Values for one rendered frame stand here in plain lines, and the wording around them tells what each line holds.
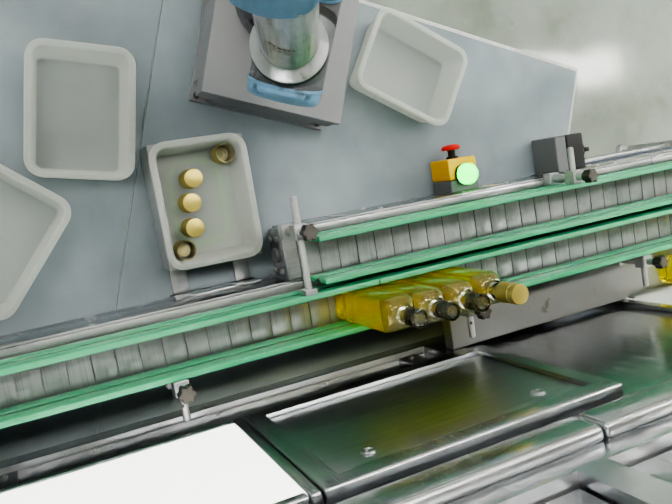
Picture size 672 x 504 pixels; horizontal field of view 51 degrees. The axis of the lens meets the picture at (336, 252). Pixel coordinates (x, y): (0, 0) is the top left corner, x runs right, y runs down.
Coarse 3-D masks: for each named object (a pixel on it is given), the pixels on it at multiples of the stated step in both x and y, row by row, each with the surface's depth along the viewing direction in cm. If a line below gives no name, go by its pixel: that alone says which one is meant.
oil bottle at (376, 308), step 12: (372, 288) 123; (336, 300) 128; (348, 300) 123; (360, 300) 119; (372, 300) 115; (384, 300) 112; (396, 300) 111; (408, 300) 112; (348, 312) 124; (360, 312) 120; (372, 312) 115; (384, 312) 111; (396, 312) 110; (360, 324) 121; (372, 324) 116; (384, 324) 112; (396, 324) 111
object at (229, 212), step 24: (168, 144) 120; (192, 144) 122; (216, 144) 127; (240, 144) 125; (168, 168) 127; (192, 168) 129; (216, 168) 131; (240, 168) 127; (168, 192) 127; (192, 192) 129; (216, 192) 131; (240, 192) 129; (168, 216) 127; (192, 216) 129; (216, 216) 131; (240, 216) 132; (168, 240) 121; (192, 240) 129; (216, 240) 131; (240, 240) 133; (192, 264) 122
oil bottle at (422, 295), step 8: (384, 288) 123; (392, 288) 121; (400, 288) 120; (408, 288) 119; (416, 288) 118; (424, 288) 117; (432, 288) 116; (416, 296) 114; (424, 296) 113; (432, 296) 113; (440, 296) 114; (416, 304) 114; (424, 304) 113; (432, 320) 114; (440, 320) 115
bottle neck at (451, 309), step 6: (438, 300) 112; (444, 300) 111; (432, 306) 112; (438, 306) 110; (444, 306) 109; (450, 306) 111; (456, 306) 109; (432, 312) 112; (438, 312) 110; (444, 312) 108; (450, 312) 111; (456, 312) 110; (444, 318) 109; (450, 318) 109; (456, 318) 109
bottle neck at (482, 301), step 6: (462, 294) 115; (468, 294) 113; (474, 294) 112; (480, 294) 111; (462, 300) 114; (468, 300) 112; (474, 300) 111; (480, 300) 113; (486, 300) 112; (462, 306) 115; (468, 306) 113; (474, 306) 111; (480, 306) 113; (486, 306) 112
